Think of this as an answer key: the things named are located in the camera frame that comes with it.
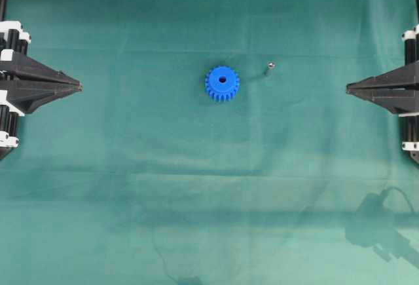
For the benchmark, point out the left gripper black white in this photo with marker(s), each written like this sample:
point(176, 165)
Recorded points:
point(19, 98)

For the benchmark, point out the small silver metal shaft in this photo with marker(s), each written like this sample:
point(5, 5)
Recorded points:
point(270, 66)

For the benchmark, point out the green table cloth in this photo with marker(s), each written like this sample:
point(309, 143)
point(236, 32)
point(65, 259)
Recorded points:
point(142, 178)

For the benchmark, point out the blue plastic spur gear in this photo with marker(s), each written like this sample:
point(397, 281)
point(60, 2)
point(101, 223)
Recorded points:
point(222, 83)

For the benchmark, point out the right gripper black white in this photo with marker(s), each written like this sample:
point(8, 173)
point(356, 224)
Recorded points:
point(397, 101)

